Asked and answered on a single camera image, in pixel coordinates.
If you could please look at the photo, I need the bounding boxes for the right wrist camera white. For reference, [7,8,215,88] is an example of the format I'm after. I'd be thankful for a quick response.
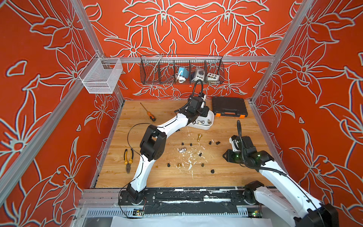
[229,135,239,152]

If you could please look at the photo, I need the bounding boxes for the clear plastic wall bin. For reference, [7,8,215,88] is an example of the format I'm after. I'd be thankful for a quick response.
[79,59,123,94]

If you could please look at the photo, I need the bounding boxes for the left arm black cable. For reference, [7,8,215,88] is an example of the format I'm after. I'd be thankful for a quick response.
[192,79,205,98]

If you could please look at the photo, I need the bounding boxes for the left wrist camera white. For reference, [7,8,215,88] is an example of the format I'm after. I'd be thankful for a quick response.
[199,93,206,109]

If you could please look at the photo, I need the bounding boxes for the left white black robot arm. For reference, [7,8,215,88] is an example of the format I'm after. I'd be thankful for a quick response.
[126,94,211,204]

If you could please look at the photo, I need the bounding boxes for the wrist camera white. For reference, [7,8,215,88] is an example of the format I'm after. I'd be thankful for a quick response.
[199,93,206,109]
[229,135,239,152]

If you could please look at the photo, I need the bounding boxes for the white round-button device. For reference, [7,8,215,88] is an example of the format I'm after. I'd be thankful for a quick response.
[191,68,206,82]

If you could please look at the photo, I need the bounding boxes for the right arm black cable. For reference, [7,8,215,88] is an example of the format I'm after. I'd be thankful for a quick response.
[236,120,245,159]

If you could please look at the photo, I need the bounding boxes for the white rectangular storage box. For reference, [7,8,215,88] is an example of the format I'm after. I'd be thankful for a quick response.
[189,110,215,130]

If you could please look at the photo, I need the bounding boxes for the teal white device in basket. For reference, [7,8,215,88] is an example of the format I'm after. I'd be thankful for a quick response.
[175,67,189,83]

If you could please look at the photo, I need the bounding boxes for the yellow handled pliers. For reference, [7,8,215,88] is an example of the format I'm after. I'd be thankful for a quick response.
[123,148,134,174]

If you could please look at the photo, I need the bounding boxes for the black wire wall basket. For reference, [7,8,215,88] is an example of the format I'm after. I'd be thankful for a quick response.
[140,54,225,85]

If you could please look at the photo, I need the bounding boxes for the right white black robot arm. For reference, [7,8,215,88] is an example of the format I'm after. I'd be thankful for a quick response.
[223,135,339,227]

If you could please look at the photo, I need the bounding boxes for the white dotted cube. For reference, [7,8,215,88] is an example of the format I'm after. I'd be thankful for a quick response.
[207,73,220,84]

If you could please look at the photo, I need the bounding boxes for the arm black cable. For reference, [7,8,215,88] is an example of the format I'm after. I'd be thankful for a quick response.
[236,120,245,159]
[192,79,205,98]

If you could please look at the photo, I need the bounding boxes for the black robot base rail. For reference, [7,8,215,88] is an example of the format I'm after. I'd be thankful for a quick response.
[118,187,263,218]

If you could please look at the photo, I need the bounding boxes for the orange handled screwdriver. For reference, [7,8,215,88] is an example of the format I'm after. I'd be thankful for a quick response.
[140,103,156,122]

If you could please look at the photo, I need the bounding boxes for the black orange tool case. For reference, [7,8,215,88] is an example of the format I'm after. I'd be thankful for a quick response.
[212,96,248,119]

